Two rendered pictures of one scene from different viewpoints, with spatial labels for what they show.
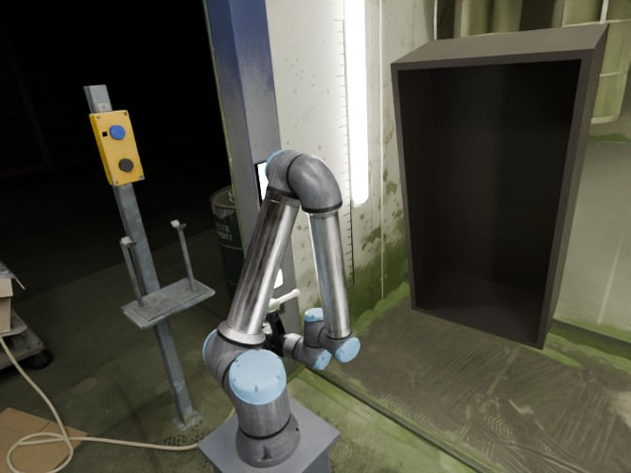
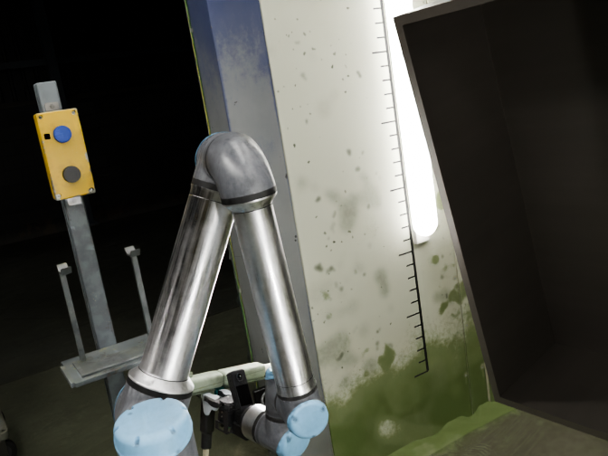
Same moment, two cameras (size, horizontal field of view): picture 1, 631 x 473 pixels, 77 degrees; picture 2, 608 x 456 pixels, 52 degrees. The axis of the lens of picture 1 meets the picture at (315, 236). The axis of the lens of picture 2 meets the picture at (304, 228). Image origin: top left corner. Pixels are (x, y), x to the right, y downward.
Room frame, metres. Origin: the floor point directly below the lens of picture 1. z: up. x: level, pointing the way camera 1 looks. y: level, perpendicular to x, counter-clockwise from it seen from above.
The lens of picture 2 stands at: (-0.15, -0.46, 1.46)
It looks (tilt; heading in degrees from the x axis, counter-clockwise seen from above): 11 degrees down; 16
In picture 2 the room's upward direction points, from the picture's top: 9 degrees counter-clockwise
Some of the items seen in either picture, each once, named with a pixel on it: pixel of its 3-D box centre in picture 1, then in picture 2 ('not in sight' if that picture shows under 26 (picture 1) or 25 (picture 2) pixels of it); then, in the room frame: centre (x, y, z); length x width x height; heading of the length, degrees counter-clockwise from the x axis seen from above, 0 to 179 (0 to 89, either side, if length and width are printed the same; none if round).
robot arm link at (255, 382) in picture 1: (258, 389); (157, 451); (0.85, 0.19, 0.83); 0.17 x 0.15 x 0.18; 34
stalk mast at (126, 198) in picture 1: (149, 283); (103, 335); (1.54, 0.75, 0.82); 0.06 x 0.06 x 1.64; 45
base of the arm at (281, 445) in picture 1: (266, 426); not in sight; (0.84, 0.19, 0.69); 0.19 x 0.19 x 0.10
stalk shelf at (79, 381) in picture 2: (168, 300); (118, 356); (1.44, 0.64, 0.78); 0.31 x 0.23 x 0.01; 135
